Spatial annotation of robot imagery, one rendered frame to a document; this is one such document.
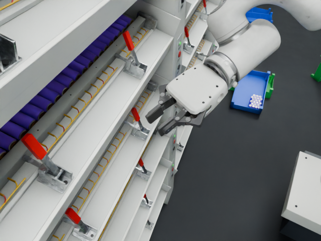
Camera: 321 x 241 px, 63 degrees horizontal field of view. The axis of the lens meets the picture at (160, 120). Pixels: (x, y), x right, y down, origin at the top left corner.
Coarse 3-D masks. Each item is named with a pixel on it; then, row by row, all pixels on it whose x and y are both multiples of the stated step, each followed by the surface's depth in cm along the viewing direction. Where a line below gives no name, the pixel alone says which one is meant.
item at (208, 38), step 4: (208, 32) 135; (204, 36) 136; (208, 36) 137; (212, 36) 136; (204, 40) 138; (208, 40) 138; (212, 40) 138; (204, 44) 135; (208, 44) 136; (200, 48) 132; (204, 48) 133; (208, 48) 134; (200, 52) 130; (204, 52) 131; (196, 60) 125; (200, 60) 126; (192, 64) 122; (196, 64) 123
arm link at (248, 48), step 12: (252, 24) 57; (264, 24) 56; (240, 36) 54; (252, 36) 54; (264, 36) 55; (276, 36) 55; (228, 48) 55; (240, 48) 54; (252, 48) 54; (264, 48) 55; (276, 48) 57; (240, 60) 54; (252, 60) 55; (240, 72) 55
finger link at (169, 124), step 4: (168, 120) 53; (172, 120) 53; (180, 120) 53; (184, 120) 53; (188, 120) 52; (164, 124) 52; (168, 124) 53; (172, 124) 53; (176, 124) 54; (180, 124) 54; (184, 124) 54; (160, 128) 52; (164, 128) 53; (168, 128) 53; (172, 128) 54; (160, 132) 53; (164, 132) 53; (168, 132) 54
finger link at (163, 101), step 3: (165, 96) 56; (168, 96) 56; (171, 96) 55; (162, 99) 55; (165, 99) 55; (168, 99) 55; (171, 99) 56; (174, 99) 58; (159, 102) 56; (162, 102) 55; (165, 102) 55; (168, 102) 57; (171, 102) 57; (174, 102) 57; (168, 105) 57; (171, 105) 57; (165, 108) 57
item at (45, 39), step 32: (0, 0) 27; (32, 0) 27; (64, 0) 30; (96, 0) 32; (128, 0) 40; (0, 32) 24; (32, 32) 26; (64, 32) 27; (96, 32) 34; (0, 64) 21; (32, 64) 24; (64, 64) 30; (0, 96) 21; (32, 96) 26
